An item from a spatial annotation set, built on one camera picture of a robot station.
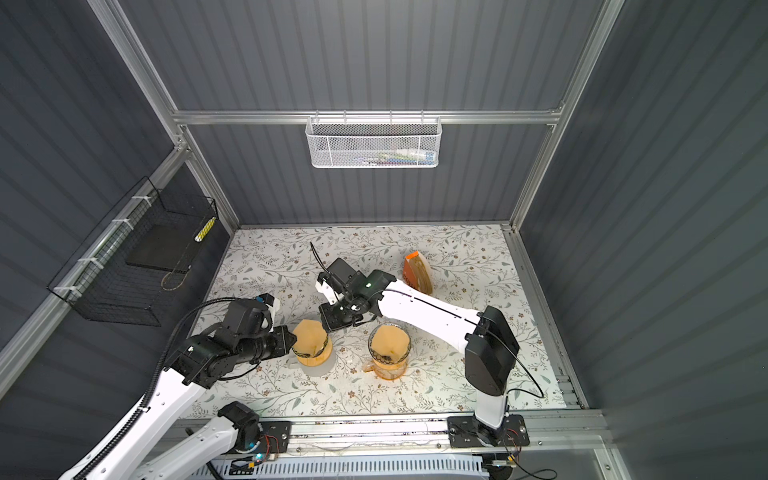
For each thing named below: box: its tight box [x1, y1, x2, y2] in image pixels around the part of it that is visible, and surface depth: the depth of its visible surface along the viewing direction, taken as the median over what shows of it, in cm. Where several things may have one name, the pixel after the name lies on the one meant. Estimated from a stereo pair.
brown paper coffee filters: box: [409, 252, 433, 295], surface depth 99 cm
